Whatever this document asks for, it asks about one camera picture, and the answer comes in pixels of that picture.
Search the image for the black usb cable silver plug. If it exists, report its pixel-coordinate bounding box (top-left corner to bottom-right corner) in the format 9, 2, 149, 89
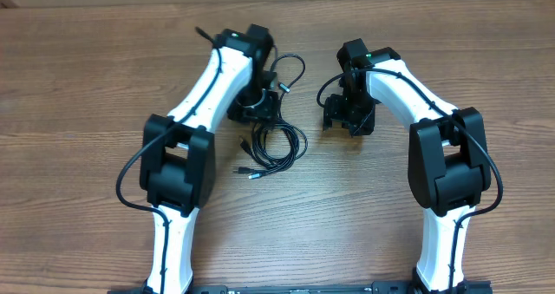
238, 53, 307, 156

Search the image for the black usb cable white plug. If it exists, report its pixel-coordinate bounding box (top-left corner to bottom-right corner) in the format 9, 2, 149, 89
235, 118, 309, 180

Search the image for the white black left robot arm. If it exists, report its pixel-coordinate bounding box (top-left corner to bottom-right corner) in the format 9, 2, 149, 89
122, 24, 278, 293

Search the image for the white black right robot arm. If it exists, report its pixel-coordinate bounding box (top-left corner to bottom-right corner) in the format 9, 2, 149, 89
317, 40, 500, 293

